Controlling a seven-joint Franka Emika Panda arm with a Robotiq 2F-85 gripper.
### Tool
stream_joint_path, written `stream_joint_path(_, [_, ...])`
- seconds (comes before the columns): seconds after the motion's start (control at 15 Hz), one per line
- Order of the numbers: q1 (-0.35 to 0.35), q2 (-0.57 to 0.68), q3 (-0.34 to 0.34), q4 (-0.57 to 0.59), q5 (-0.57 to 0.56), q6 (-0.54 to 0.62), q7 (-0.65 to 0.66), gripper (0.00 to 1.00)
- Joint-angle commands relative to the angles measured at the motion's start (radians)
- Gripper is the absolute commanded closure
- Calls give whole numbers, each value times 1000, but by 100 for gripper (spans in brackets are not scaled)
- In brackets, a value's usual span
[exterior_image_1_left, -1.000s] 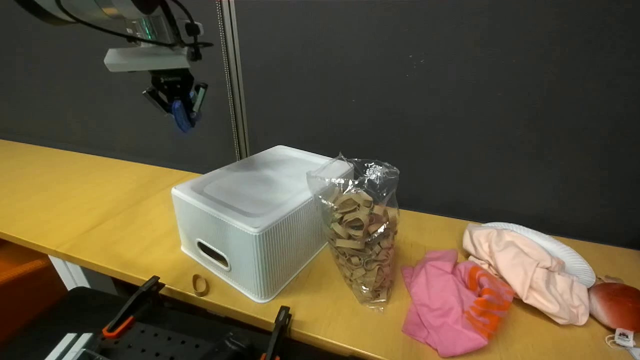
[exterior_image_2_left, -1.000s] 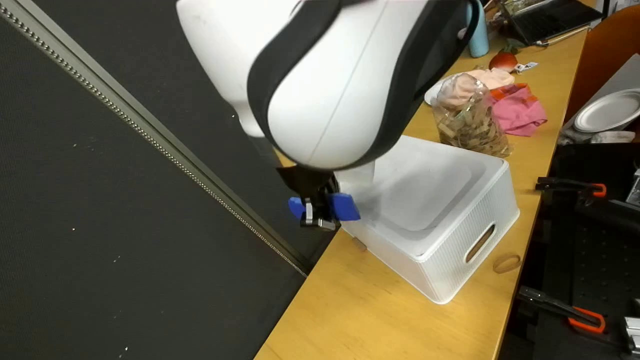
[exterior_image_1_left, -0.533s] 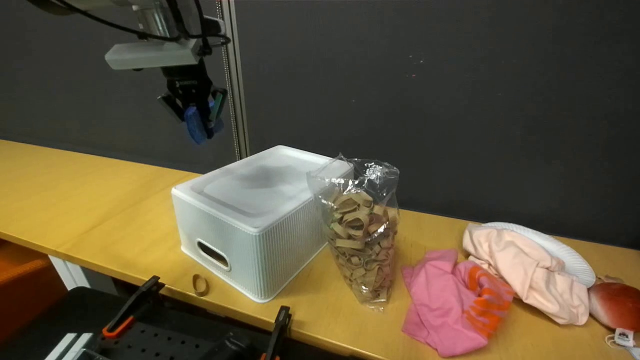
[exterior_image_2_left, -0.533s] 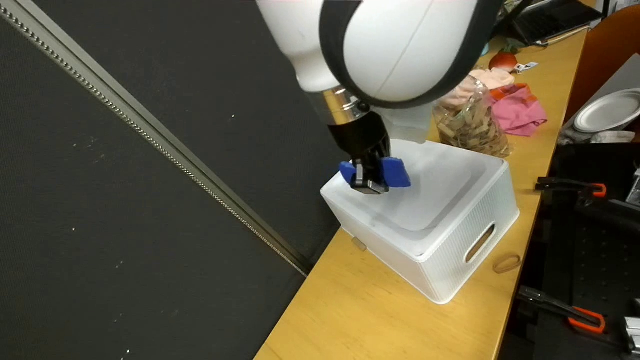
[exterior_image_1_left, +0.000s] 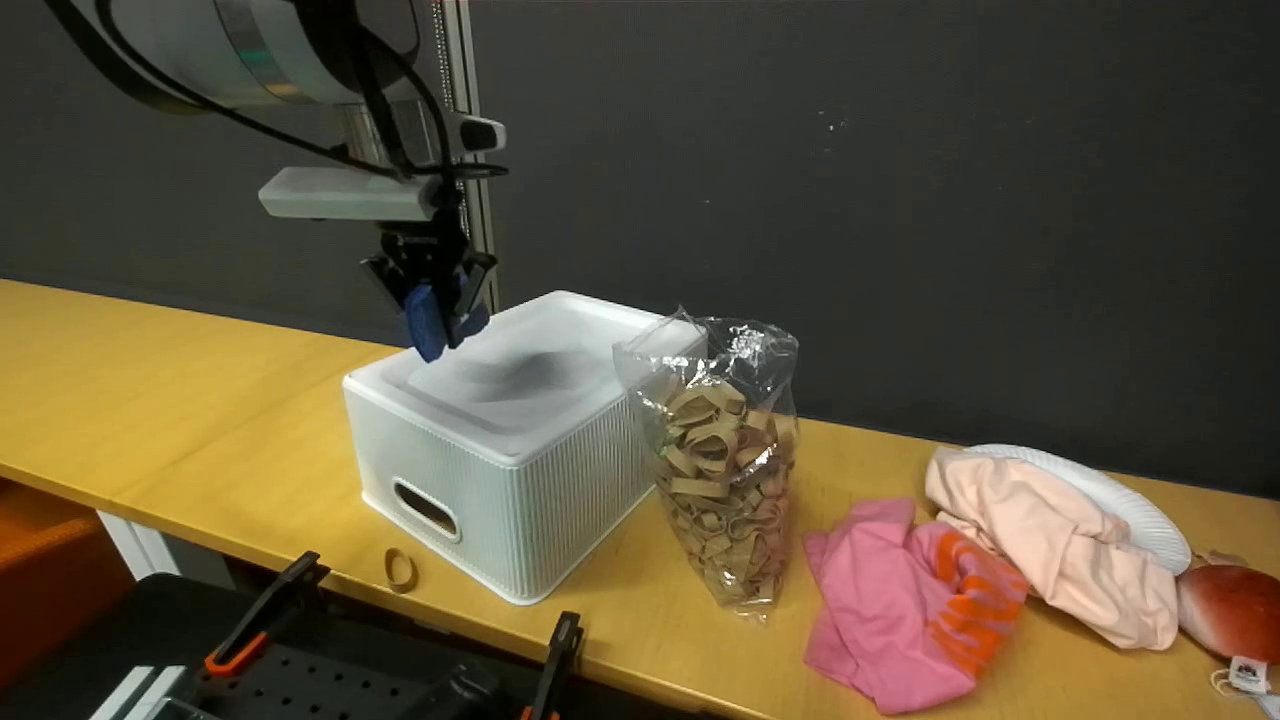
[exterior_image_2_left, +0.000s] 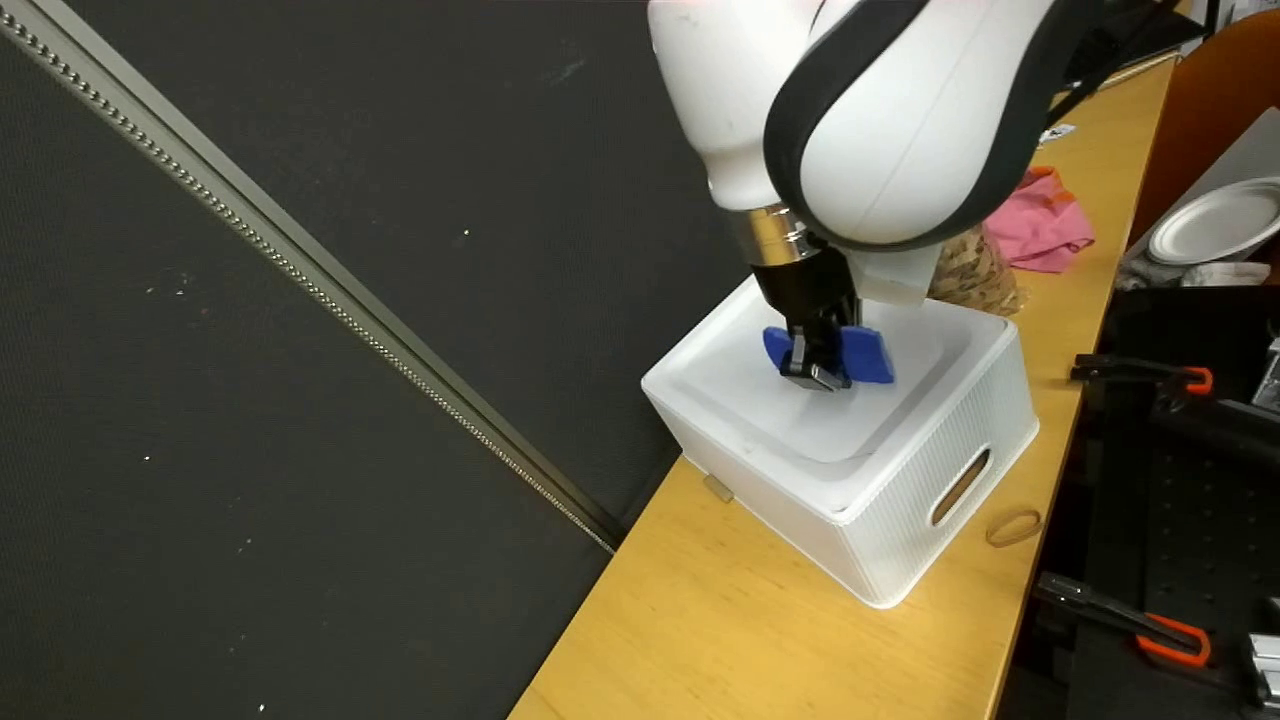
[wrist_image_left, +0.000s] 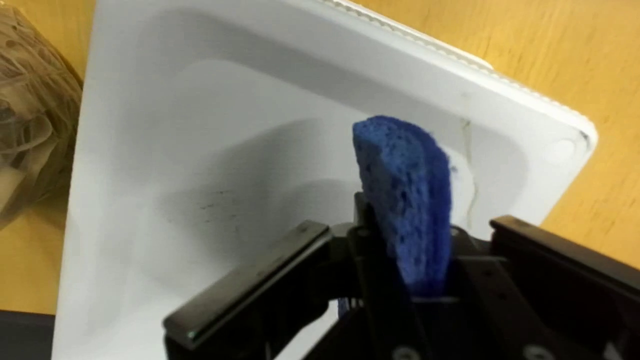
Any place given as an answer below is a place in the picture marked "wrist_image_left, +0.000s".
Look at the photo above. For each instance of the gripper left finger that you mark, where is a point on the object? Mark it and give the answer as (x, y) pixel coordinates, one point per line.
(280, 280)

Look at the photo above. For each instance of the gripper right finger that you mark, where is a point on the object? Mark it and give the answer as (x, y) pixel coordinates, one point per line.
(545, 285)

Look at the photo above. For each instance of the white plastic tray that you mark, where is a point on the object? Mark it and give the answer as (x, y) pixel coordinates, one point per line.
(240, 165)

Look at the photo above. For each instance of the blue sponge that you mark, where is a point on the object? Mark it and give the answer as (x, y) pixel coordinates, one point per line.
(407, 200)

